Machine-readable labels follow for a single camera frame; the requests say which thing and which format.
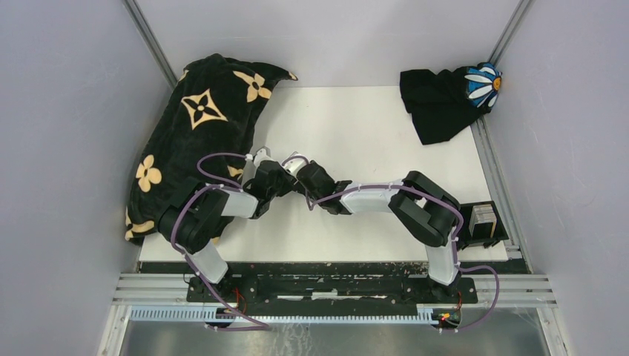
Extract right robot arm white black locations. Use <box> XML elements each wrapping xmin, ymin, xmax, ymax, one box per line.
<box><xmin>286</xmin><ymin>161</ymin><xmax>464</xmax><ymax>303</ymax></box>

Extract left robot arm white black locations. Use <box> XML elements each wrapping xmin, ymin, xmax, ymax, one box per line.
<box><xmin>156</xmin><ymin>160</ymin><xmax>297</xmax><ymax>302</ymax></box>

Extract stack of credit cards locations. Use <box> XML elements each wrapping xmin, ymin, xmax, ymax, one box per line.
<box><xmin>469</xmin><ymin>204</ymin><xmax>498</xmax><ymax>240</ymax></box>

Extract black card tray stand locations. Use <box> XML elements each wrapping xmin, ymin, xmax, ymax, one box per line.
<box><xmin>457</xmin><ymin>201</ymin><xmax>509</xmax><ymax>251</ymax></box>

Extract black blanket with beige flowers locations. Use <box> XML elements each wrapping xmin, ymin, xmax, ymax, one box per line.
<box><xmin>125</xmin><ymin>53</ymin><xmax>297</xmax><ymax>243</ymax></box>

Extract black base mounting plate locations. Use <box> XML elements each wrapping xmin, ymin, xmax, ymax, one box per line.
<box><xmin>214</xmin><ymin>274</ymin><xmax>478</xmax><ymax>317</ymax></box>

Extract black cloth with blue flower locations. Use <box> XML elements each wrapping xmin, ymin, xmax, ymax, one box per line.
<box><xmin>399</xmin><ymin>62</ymin><xmax>502</xmax><ymax>145</ymax></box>

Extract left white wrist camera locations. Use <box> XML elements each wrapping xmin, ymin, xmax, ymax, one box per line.
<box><xmin>246</xmin><ymin>146</ymin><xmax>274</xmax><ymax>168</ymax></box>

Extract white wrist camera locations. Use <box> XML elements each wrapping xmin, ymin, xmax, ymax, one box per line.
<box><xmin>281</xmin><ymin>151</ymin><xmax>309</xmax><ymax>177</ymax></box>
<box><xmin>246</xmin><ymin>146</ymin><xmax>274</xmax><ymax>168</ymax></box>

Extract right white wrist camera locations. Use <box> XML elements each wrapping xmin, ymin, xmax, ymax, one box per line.
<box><xmin>281</xmin><ymin>151</ymin><xmax>309</xmax><ymax>177</ymax></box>

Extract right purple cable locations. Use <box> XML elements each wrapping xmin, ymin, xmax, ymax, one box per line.
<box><xmin>280</xmin><ymin>154</ymin><xmax>501</xmax><ymax>333</ymax></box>

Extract aluminium frame rails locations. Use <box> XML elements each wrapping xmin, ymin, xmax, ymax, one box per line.
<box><xmin>98</xmin><ymin>235</ymin><xmax>559</xmax><ymax>356</ymax></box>

